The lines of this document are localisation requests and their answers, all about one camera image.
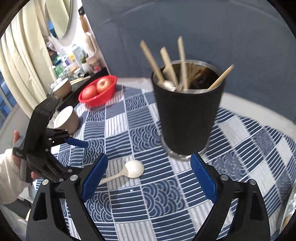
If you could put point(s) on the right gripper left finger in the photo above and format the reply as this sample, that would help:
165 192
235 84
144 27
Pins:
46 220

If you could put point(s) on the cream curtain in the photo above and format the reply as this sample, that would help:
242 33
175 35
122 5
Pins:
25 62

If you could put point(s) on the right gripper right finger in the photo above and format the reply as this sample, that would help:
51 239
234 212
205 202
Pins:
250 221

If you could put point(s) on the black utensil holder cup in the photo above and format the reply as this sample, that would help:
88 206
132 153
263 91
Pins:
187 116

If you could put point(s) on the round mirror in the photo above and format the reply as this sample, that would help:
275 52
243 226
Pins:
58 15

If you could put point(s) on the red apple right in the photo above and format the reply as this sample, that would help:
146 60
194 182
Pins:
103 84

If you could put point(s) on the red apple left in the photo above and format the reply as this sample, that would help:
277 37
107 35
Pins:
89 92

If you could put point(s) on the white sleeve forearm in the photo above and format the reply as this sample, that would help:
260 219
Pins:
11 184

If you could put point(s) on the red plastic bowl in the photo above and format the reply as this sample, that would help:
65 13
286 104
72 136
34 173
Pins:
101 98

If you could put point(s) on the blue patterned tablecloth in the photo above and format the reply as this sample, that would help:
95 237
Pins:
167 202

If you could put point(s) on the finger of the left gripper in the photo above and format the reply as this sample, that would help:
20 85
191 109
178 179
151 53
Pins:
77 142

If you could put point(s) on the grey blue sofa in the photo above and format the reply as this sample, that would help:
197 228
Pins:
251 35

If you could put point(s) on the red apple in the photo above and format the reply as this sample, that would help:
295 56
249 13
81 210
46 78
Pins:
89 92
103 84

